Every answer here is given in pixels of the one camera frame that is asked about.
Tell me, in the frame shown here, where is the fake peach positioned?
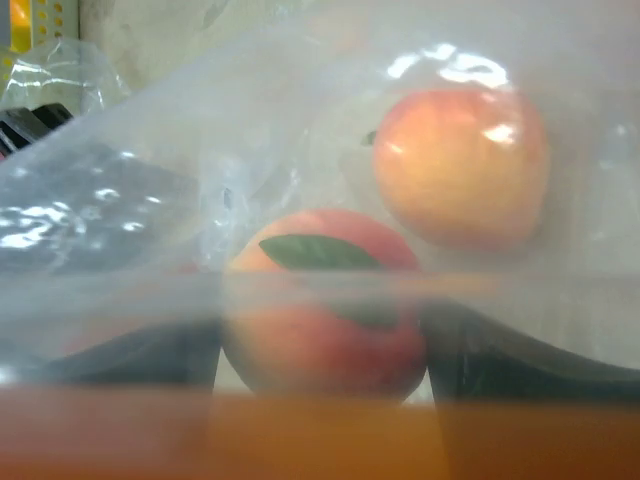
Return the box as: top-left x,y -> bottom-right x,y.
223,209 -> 427,401
373,88 -> 550,250

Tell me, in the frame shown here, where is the clear zip bag orange seal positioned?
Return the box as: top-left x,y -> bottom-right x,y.
1,37 -> 131,116

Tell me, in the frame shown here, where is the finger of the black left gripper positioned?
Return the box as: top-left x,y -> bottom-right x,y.
1,104 -> 196,270

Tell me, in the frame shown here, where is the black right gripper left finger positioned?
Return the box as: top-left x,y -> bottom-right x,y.
29,323 -> 221,388

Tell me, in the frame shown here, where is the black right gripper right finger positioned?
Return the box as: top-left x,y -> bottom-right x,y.
422,304 -> 639,405

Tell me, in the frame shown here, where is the light green perforated basket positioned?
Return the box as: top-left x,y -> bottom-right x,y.
1,0 -> 80,86

